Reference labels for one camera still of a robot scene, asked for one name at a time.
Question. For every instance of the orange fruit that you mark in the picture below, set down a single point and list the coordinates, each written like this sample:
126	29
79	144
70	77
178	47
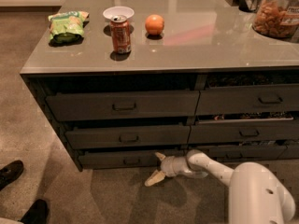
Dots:
154	24

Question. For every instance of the white bowl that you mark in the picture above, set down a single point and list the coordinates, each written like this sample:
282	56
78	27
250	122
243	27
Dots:
114	11

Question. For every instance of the grey drawer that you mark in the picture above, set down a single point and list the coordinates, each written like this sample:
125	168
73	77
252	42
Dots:
248	99
122	105
210	132
242	153
96	159
128	136

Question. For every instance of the orange soda can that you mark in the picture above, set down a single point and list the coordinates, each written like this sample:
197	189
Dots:
120	33

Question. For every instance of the clear jar of snacks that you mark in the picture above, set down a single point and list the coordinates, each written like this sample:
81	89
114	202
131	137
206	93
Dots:
277	18

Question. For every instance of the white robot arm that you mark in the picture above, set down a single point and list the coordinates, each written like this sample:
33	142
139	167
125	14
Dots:
256	196

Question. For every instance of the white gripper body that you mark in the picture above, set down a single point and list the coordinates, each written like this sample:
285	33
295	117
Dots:
169	168

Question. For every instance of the green chip bag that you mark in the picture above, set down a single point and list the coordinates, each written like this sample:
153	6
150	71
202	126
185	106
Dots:
67	27

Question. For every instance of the grey counter cabinet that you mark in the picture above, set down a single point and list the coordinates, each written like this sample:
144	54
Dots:
204	44

